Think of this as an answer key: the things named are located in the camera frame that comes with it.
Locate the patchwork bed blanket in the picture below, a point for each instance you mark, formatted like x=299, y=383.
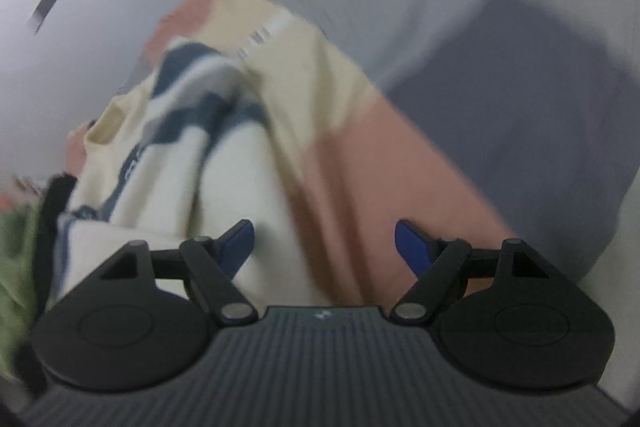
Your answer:
x=450, y=107

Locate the green fleece jacket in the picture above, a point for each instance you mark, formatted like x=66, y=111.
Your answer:
x=17, y=267

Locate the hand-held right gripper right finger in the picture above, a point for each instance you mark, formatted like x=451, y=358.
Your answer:
x=412, y=247

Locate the grey wall switch panel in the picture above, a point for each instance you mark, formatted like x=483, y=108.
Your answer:
x=50, y=2

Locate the cream striped sweater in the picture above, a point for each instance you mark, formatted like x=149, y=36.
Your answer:
x=165, y=177

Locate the black jacket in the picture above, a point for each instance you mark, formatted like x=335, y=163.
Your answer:
x=52, y=227

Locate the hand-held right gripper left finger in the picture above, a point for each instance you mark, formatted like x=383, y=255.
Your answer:
x=235, y=247

